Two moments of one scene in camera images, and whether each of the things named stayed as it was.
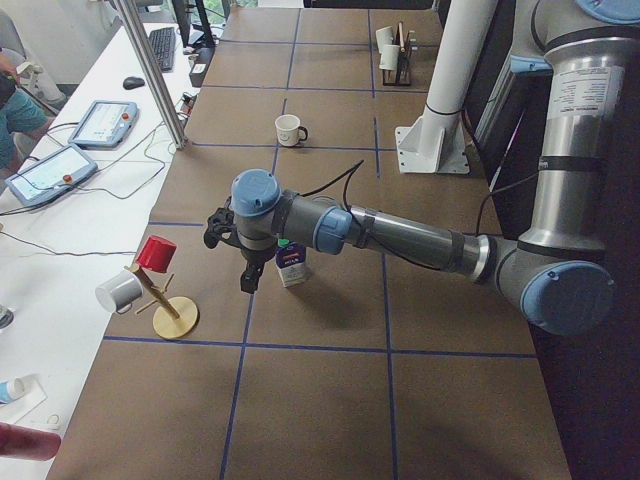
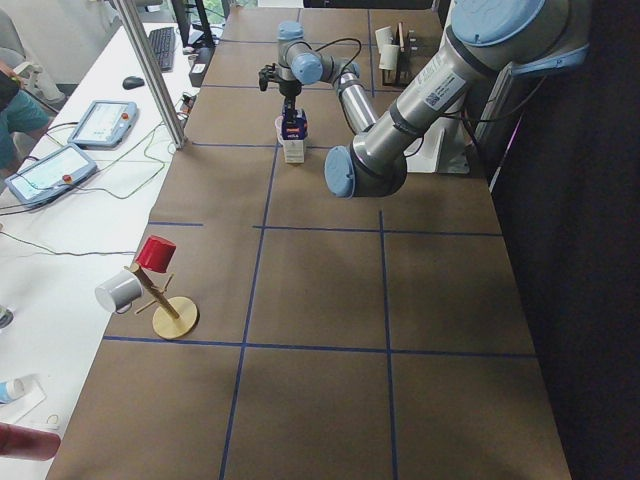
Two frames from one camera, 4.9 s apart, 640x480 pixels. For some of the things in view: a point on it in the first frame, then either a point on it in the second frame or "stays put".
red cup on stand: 156,253 stays put
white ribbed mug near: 389,57 stays put
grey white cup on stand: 120,292 stays put
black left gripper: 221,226 → 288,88
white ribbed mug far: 384,37 stays put
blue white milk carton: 290,261 → 294,133
